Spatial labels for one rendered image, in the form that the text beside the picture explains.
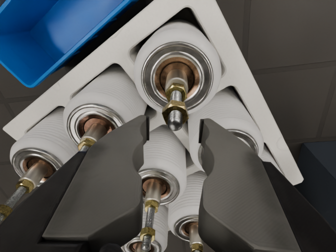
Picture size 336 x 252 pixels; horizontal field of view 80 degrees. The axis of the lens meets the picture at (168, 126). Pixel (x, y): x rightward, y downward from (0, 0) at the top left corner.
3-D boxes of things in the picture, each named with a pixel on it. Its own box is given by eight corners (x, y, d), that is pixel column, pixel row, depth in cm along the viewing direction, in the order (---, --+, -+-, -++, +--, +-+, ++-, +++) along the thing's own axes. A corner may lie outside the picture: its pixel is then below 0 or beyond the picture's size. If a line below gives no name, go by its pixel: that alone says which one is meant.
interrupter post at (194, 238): (200, 221, 34) (202, 241, 31) (203, 229, 35) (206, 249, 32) (186, 224, 35) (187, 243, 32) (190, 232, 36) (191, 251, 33)
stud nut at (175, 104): (175, 126, 16) (175, 131, 15) (158, 113, 15) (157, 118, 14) (193, 109, 15) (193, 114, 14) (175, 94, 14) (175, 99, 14)
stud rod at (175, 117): (177, 93, 20) (175, 134, 14) (169, 86, 20) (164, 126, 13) (183, 85, 20) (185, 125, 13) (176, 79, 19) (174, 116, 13)
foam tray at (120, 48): (190, -20, 37) (197, -38, 22) (268, 130, 53) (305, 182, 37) (55, 91, 50) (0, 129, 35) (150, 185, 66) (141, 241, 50)
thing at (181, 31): (207, 19, 34) (230, 31, 19) (201, 75, 39) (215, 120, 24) (151, 17, 35) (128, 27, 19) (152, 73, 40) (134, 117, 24)
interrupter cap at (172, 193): (145, 207, 33) (145, 211, 32) (119, 176, 30) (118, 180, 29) (188, 194, 31) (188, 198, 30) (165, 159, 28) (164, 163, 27)
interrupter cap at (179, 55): (217, 42, 20) (218, 43, 19) (207, 111, 23) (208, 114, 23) (140, 39, 20) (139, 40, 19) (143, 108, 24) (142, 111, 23)
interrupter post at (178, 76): (188, 67, 21) (190, 77, 18) (187, 89, 22) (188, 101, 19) (165, 66, 21) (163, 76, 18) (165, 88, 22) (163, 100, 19)
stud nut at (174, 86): (176, 105, 19) (176, 109, 18) (162, 94, 18) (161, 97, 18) (190, 90, 18) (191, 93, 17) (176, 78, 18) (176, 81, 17)
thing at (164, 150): (154, 148, 49) (143, 214, 33) (133, 116, 45) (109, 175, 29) (191, 133, 46) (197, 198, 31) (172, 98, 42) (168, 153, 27)
